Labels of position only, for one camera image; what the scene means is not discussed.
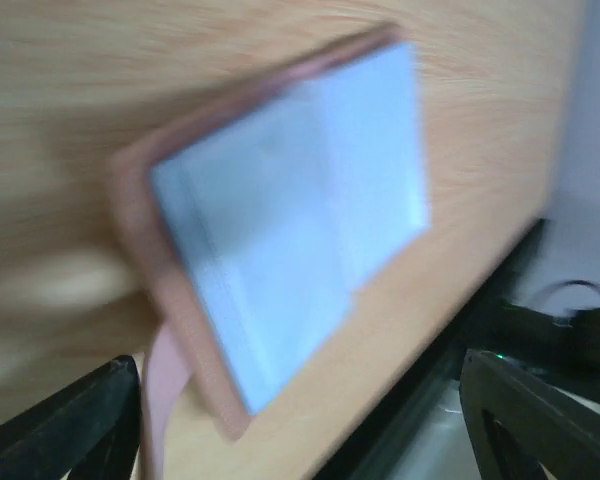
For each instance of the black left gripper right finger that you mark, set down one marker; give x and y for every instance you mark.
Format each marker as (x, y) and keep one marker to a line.
(522, 428)

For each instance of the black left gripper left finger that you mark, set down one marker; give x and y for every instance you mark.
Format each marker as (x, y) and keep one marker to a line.
(88, 430)

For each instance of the pink card holder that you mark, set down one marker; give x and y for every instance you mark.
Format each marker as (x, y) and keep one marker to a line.
(255, 218)

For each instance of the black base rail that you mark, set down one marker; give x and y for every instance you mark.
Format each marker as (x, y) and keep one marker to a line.
(554, 335)

